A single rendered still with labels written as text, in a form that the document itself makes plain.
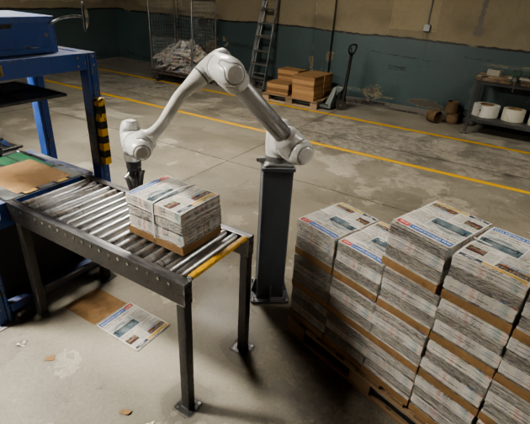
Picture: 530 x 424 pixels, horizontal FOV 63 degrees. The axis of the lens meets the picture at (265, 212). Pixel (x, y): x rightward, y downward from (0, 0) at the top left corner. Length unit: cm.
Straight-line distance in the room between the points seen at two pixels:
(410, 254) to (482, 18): 684
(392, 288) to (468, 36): 683
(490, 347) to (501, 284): 29
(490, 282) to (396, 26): 732
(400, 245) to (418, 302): 27
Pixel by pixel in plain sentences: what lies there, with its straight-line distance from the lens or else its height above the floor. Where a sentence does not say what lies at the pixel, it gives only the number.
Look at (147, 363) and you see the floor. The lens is 273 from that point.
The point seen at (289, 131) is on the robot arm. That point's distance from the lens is 238.
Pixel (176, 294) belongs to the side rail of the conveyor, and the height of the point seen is 73.
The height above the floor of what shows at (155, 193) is 103.
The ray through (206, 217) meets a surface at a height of 95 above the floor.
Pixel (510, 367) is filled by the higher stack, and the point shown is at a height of 71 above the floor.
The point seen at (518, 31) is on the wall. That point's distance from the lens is 849.
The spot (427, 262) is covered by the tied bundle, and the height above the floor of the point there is 96.
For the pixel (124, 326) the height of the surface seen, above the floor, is 1.
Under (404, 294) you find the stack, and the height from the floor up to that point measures 74.
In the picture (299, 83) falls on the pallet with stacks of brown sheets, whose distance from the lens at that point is 843.
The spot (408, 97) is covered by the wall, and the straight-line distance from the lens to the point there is 885.
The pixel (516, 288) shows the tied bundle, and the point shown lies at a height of 103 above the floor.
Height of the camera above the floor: 195
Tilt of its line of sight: 27 degrees down
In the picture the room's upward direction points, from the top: 3 degrees clockwise
